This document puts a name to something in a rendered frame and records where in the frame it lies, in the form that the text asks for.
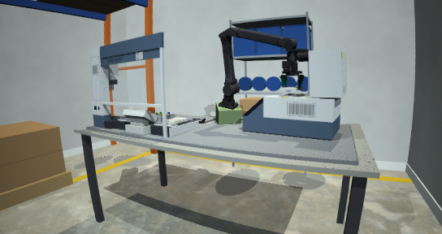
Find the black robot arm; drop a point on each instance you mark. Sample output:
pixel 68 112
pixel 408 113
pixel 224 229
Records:
pixel 231 86

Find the white benchtop lab instrument with lid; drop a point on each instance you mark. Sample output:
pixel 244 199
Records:
pixel 312 115

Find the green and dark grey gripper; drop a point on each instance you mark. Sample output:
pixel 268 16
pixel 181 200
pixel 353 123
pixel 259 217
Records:
pixel 292 73

